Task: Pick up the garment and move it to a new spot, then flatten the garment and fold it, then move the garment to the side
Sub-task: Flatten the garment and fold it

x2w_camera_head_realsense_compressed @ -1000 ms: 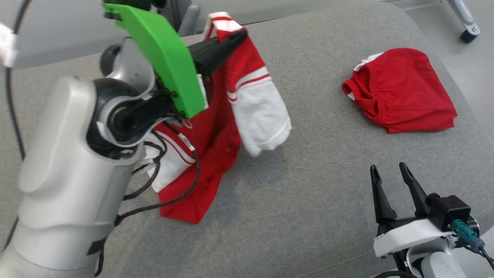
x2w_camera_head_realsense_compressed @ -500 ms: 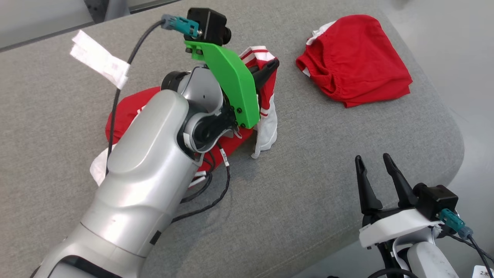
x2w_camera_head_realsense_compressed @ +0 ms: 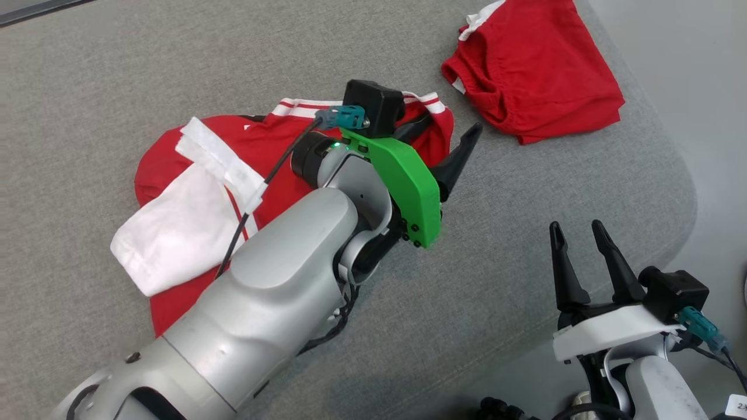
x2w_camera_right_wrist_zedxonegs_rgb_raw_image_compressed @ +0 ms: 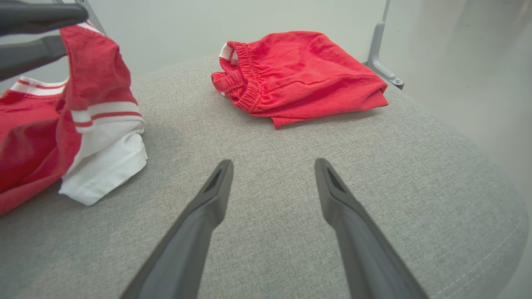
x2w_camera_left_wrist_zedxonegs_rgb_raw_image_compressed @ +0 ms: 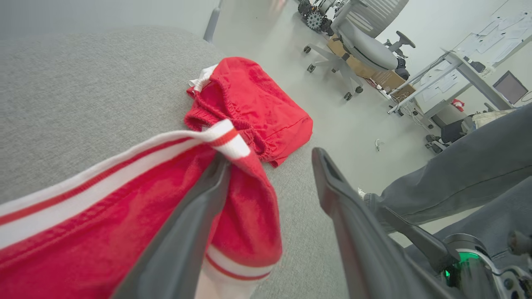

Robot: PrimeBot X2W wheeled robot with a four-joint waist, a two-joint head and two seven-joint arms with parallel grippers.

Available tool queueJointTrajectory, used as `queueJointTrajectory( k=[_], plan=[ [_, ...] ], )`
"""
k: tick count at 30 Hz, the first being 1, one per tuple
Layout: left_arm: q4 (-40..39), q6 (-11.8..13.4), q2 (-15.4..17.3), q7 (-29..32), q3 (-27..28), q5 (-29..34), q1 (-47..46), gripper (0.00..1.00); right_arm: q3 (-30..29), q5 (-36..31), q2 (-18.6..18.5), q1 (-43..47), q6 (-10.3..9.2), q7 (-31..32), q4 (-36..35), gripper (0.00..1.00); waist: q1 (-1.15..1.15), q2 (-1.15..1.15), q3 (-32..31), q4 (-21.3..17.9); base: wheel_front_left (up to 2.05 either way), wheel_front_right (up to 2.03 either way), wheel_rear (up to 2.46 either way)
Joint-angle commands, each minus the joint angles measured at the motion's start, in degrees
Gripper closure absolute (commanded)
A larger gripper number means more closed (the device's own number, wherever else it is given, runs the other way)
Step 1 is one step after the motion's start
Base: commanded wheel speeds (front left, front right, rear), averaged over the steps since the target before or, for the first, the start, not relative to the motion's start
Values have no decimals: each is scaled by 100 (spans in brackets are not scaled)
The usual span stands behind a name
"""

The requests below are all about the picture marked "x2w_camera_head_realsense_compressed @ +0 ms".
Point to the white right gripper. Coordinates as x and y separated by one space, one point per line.
607 332

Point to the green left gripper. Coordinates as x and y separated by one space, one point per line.
408 181

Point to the red shorts with white stripes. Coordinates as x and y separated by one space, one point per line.
537 70

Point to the red jersey with white sleeves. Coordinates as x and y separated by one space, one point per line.
169 163

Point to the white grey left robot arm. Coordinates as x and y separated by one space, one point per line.
262 303

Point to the white rounded base part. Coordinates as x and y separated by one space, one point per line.
579 398

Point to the white label tag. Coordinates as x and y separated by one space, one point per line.
738 405

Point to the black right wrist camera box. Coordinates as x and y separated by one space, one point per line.
674 294

